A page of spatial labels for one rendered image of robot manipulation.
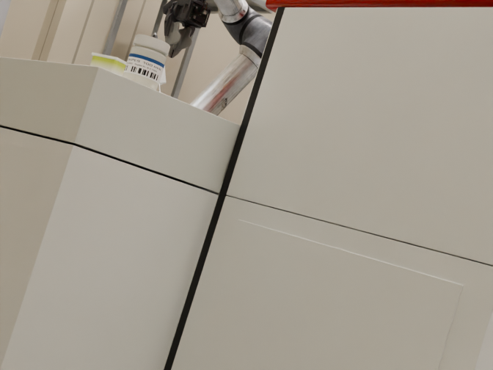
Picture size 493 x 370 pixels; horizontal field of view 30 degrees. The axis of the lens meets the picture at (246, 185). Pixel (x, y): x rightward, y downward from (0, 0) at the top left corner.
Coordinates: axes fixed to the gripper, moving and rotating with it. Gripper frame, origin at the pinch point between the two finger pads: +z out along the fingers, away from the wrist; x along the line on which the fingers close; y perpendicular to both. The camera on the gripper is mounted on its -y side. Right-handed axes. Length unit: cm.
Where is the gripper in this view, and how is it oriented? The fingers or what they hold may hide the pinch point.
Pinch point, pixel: (170, 53)
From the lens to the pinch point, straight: 247.0
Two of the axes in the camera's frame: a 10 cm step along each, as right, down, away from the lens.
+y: 6.1, 1.5, -7.8
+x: 7.3, 2.6, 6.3
